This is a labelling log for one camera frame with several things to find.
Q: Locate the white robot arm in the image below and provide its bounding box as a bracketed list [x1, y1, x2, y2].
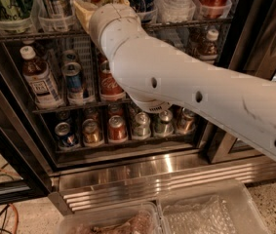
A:
[73, 0, 276, 161]

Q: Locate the silver striped can top shelf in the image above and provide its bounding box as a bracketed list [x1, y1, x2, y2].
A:
[43, 0, 72, 19]

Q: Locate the blue pepsi can middle shelf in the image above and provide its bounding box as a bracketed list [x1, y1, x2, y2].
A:
[61, 62, 89, 99]

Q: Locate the red coke can middle shelf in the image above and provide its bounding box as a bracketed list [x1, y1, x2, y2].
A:
[99, 60, 123, 96]

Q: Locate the clear water bottle top shelf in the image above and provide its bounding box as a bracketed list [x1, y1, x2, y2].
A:
[155, 0, 195, 23]

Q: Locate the tea bottle left middle shelf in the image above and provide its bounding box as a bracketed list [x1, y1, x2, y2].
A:
[20, 46, 62, 108]

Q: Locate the tea bottle shelf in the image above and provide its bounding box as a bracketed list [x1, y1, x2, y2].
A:
[197, 28, 218, 64]
[20, 46, 62, 108]

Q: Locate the blue pepsi can bottom shelf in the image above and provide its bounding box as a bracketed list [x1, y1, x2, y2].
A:
[55, 122, 78, 147]

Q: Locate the red coke can bottom shelf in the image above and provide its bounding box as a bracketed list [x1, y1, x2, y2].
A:
[108, 115, 127, 141]

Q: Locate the gold can bottom shelf left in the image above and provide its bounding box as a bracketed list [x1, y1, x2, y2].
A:
[82, 119, 102, 144]

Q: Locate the gold can shelf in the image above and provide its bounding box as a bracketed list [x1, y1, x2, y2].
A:
[177, 108, 196, 133]
[82, 119, 102, 144]

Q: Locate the silver can bottom shelf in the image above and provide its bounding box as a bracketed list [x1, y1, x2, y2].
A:
[132, 112, 151, 138]

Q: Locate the tea bottle right middle shelf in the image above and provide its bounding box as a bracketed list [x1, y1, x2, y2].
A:
[197, 28, 218, 64]

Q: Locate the green can bottom shelf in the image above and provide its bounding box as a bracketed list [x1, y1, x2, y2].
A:
[154, 110, 174, 136]

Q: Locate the gold can bottom shelf right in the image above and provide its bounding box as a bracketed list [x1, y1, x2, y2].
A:
[177, 108, 196, 133]

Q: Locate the fridge open door left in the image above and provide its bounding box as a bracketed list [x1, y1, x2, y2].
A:
[0, 42, 53, 208]

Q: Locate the steel fridge bottom grille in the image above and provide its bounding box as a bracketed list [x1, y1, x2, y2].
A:
[49, 152, 276, 215]

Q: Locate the fridge glass door right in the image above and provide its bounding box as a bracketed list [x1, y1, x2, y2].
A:
[208, 0, 276, 164]

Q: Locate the clear plastic bin left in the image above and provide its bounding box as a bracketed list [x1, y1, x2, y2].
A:
[56, 202, 163, 234]

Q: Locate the clear plastic bin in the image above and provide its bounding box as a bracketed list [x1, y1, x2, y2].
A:
[56, 202, 163, 234]
[157, 179, 270, 234]

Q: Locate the clear plastic bin right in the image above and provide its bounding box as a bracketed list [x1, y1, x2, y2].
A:
[157, 179, 270, 234]

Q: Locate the middle wire shelf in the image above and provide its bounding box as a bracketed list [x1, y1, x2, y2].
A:
[32, 97, 131, 114]

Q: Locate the wire shelf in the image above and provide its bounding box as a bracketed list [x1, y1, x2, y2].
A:
[32, 97, 131, 114]
[0, 18, 232, 43]

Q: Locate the top wire shelf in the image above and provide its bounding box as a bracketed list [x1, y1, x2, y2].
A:
[0, 18, 232, 43]

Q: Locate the orange cable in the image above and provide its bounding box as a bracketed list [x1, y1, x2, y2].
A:
[8, 203, 20, 234]

